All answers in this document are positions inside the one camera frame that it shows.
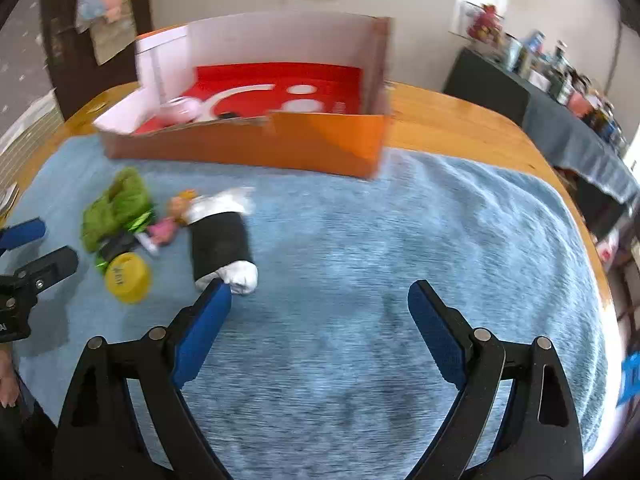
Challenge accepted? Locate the person hand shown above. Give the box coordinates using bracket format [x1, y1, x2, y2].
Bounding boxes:
[0, 344, 20, 408]

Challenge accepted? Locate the black roll white cloth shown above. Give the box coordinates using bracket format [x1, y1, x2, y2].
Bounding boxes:
[182, 186, 258, 295]

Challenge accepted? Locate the princess figurine pink dress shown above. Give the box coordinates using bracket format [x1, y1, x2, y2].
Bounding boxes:
[134, 190, 196, 257]

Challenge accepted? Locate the dark wooden door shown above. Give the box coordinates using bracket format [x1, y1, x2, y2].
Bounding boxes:
[40, 0, 136, 119]

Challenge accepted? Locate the black green foil packet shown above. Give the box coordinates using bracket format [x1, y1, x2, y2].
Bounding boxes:
[94, 209, 160, 274]

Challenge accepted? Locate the orange cardboard box tray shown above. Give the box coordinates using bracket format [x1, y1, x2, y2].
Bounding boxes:
[94, 11, 392, 178]

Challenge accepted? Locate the wall mirror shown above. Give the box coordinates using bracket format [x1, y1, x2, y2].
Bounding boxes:
[449, 0, 516, 42]

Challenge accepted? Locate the blue fluffy towel mat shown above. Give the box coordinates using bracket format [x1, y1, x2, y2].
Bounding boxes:
[2, 136, 608, 479]

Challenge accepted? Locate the yellow bottle cap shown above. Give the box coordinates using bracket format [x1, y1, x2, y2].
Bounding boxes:
[104, 252, 152, 304]

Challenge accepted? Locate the blue cloth side table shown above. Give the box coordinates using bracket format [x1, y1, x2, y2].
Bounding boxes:
[442, 48, 639, 206]

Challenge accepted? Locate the green fuzzy scrunchie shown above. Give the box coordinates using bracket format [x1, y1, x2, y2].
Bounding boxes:
[80, 167, 153, 252]

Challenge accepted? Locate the pink white round device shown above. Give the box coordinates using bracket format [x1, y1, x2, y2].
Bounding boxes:
[157, 96, 202, 127]

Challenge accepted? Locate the red plush toy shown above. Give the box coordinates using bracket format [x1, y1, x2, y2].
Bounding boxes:
[466, 4, 502, 44]

